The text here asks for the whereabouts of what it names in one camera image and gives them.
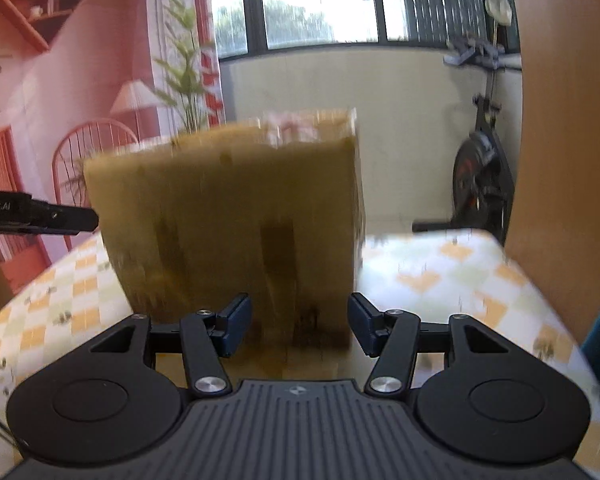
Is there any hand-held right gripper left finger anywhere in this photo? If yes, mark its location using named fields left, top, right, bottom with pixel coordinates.
left=87, top=294, right=253, bottom=401

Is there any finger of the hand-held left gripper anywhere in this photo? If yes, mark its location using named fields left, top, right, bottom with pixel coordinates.
left=30, top=199, right=101, bottom=235

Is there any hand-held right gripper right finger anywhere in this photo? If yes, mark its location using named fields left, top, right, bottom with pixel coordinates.
left=347, top=292, right=513, bottom=402

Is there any cardboard box with plastic liner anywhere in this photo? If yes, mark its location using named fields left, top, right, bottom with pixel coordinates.
left=82, top=107, right=367, bottom=352

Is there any checkered flower tablecloth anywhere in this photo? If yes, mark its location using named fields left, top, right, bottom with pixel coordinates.
left=0, top=227, right=600, bottom=477

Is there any printed room backdrop cloth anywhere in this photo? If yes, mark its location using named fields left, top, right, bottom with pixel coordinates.
left=0, top=0, right=227, bottom=297

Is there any black exercise bike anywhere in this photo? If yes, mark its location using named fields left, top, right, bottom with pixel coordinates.
left=412, top=34, right=524, bottom=247

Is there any pink white snack packet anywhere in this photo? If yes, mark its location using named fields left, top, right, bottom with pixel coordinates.
left=262, top=110, right=322, bottom=150

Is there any wooden board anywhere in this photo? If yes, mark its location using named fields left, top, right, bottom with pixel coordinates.
left=502, top=0, right=600, bottom=347

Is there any black framed window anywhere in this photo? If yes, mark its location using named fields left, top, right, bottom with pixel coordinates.
left=207, top=0, right=522, bottom=65

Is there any white bulb-shaped object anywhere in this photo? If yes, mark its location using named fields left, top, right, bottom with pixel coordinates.
left=484, top=0, right=514, bottom=27

